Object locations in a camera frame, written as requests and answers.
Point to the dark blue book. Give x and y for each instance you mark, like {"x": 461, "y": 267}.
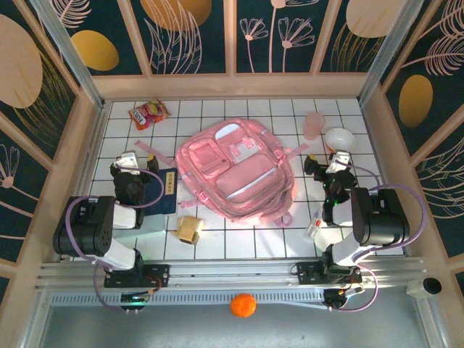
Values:
{"x": 165, "y": 197}

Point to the light green box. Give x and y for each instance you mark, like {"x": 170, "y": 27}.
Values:
{"x": 154, "y": 223}

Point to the pink backpack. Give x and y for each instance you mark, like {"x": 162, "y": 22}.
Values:
{"x": 235, "y": 174}

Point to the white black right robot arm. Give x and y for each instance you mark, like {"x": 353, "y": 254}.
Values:
{"x": 380, "y": 217}

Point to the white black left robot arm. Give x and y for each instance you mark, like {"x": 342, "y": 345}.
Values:
{"x": 87, "y": 224}

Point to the orange white bowl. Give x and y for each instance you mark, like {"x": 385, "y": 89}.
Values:
{"x": 339, "y": 139}

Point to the pink plastic cup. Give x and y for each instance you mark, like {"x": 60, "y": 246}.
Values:
{"x": 313, "y": 125}

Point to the clear tube with red label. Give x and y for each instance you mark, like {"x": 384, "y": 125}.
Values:
{"x": 313, "y": 228}

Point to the red yellow snack bag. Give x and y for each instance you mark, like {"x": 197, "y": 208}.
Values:
{"x": 148, "y": 114}

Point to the black electronics box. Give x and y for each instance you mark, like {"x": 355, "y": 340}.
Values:
{"x": 337, "y": 298}
{"x": 132, "y": 301}

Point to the orange ball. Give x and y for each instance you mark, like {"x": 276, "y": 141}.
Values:
{"x": 243, "y": 305}

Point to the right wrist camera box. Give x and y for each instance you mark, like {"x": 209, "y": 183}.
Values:
{"x": 339, "y": 161}

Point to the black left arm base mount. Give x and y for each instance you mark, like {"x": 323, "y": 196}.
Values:
{"x": 156, "y": 275}

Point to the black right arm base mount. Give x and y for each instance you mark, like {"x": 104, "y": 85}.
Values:
{"x": 308, "y": 273}

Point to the aluminium frame post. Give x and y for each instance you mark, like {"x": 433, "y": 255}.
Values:
{"x": 389, "y": 54}
{"x": 74, "y": 61}

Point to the aluminium mounting rail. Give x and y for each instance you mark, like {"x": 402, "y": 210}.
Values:
{"x": 232, "y": 270}

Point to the small white camera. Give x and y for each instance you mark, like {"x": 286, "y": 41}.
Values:
{"x": 422, "y": 288}

